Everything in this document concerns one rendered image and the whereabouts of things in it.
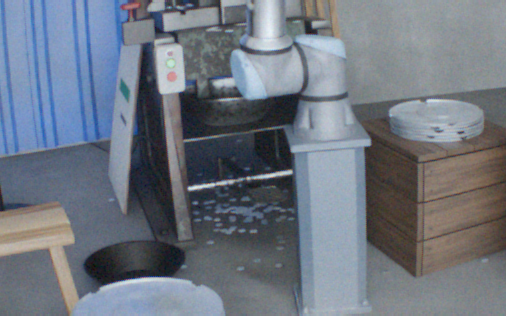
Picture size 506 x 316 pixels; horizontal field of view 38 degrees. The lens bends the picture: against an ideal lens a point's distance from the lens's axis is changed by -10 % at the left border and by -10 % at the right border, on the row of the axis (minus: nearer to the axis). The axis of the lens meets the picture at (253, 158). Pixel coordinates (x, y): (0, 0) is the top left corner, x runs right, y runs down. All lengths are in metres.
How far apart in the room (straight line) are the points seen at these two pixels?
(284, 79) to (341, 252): 0.44
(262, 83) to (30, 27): 2.09
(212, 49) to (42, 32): 1.44
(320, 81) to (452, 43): 2.53
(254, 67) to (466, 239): 0.83
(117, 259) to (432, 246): 0.91
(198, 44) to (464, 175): 0.87
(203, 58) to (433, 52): 2.08
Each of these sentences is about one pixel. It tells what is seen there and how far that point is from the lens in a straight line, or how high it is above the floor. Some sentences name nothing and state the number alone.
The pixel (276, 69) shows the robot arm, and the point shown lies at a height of 0.63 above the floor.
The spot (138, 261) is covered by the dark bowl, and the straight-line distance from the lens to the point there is 2.34.
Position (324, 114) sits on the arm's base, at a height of 0.51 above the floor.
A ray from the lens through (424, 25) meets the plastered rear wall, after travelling 4.19.
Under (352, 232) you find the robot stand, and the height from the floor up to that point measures 0.22.
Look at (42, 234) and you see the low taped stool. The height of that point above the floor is 0.33.
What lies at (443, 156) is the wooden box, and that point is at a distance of 2.07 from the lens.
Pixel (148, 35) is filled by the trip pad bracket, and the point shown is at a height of 0.66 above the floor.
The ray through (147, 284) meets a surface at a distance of 1.56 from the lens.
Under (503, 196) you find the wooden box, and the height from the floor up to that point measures 0.18.
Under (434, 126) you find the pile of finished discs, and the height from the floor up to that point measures 0.39.
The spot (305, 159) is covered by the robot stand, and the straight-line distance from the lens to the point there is 1.83.
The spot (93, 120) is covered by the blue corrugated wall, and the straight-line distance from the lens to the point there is 3.73.
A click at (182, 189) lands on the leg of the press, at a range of 2.39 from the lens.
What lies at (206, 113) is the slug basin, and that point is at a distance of 2.54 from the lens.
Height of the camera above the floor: 0.95
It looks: 17 degrees down
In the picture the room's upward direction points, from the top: 5 degrees counter-clockwise
